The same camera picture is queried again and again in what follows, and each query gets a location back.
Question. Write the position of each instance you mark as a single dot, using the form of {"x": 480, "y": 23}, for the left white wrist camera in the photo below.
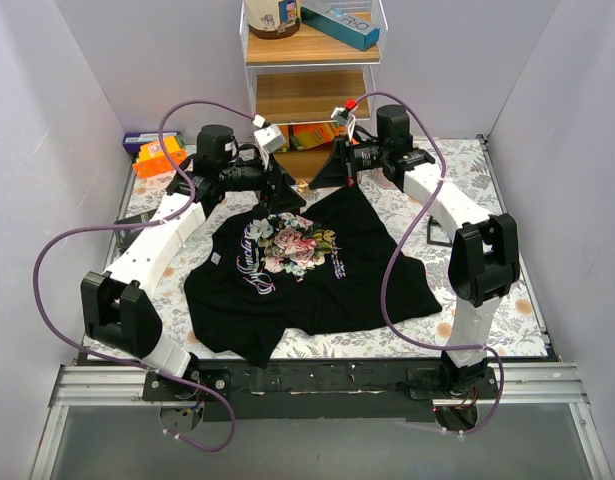
{"x": 269, "y": 139}

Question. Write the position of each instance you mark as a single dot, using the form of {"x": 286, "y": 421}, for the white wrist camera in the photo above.
{"x": 269, "y": 139}
{"x": 345, "y": 116}

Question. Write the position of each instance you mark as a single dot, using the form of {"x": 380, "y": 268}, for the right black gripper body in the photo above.
{"x": 343, "y": 163}

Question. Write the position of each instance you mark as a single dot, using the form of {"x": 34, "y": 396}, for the black green product box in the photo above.
{"x": 126, "y": 237}

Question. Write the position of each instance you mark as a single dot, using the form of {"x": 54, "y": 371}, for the teal rectangular box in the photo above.
{"x": 347, "y": 28}

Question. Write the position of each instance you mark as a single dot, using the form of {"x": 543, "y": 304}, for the black frame left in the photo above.
{"x": 436, "y": 235}

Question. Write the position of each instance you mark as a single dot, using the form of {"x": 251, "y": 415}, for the black floral print t-shirt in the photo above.
{"x": 328, "y": 270}

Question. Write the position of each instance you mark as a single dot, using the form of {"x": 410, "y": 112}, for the aluminium rail frame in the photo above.
{"x": 539, "y": 426}

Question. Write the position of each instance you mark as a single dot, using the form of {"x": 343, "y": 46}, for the purple box at wall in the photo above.
{"x": 133, "y": 141}

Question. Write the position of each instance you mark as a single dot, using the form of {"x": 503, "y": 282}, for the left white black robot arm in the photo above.
{"x": 117, "y": 304}

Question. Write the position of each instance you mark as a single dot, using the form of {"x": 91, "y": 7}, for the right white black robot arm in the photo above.
{"x": 484, "y": 261}

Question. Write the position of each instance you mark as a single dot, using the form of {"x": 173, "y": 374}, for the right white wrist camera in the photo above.
{"x": 345, "y": 116}

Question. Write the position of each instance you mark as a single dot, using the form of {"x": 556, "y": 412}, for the cream brown cartoon canister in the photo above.
{"x": 273, "y": 19}

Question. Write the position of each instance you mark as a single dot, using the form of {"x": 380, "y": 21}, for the orange box on mat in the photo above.
{"x": 152, "y": 161}

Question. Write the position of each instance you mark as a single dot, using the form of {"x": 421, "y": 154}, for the white wire wooden shelf rack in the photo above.
{"x": 302, "y": 78}

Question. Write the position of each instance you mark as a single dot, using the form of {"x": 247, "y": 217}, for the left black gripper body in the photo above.
{"x": 273, "y": 181}

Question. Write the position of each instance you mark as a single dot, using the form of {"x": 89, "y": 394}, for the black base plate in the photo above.
{"x": 405, "y": 389}

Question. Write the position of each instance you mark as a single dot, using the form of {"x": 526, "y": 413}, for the floral patterned table mat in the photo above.
{"x": 516, "y": 331}

